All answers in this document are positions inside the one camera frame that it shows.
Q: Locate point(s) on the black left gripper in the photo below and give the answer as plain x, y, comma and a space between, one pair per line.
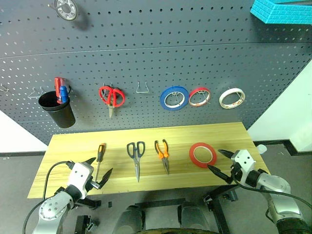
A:
94, 184

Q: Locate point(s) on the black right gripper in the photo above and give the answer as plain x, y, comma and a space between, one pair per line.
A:
236, 174

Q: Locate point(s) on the orange and black pliers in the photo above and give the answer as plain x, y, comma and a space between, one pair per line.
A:
163, 154

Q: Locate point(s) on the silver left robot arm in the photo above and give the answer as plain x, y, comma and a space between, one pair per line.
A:
51, 207

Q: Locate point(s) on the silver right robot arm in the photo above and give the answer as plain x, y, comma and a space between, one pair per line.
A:
275, 185

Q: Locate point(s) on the dark grey metal pegboard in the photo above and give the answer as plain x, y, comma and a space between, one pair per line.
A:
146, 48

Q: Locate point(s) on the orange and black screwdriver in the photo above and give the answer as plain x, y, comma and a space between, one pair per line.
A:
101, 152

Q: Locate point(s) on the small white plastic piece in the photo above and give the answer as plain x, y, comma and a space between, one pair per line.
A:
262, 148

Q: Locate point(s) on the grey rounded shape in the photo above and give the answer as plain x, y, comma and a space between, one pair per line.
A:
193, 215
129, 219

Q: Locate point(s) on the black cup holder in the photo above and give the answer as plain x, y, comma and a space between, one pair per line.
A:
61, 114

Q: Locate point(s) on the red and white tape roll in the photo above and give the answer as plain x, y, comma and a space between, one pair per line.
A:
200, 89

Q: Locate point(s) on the silver scissors hook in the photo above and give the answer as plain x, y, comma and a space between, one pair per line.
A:
110, 84

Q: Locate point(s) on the blue tape roll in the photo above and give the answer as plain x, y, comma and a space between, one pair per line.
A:
162, 100

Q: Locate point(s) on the small silver peg hook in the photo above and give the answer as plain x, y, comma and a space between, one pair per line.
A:
4, 89

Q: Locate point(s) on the teal brick-pattern foam block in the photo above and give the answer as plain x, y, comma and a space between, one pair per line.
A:
275, 13

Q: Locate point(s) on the round silver metal disc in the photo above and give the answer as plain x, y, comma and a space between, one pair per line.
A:
65, 10

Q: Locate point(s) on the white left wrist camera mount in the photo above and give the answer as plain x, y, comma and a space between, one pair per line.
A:
79, 175

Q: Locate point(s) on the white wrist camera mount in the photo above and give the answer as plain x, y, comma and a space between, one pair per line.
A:
245, 161
79, 175

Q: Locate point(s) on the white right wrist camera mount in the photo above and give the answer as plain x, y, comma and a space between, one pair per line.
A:
245, 161

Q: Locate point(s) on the black metal table frame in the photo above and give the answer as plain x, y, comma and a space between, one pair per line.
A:
219, 212

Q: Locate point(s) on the black metal bracket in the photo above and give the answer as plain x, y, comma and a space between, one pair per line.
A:
84, 224

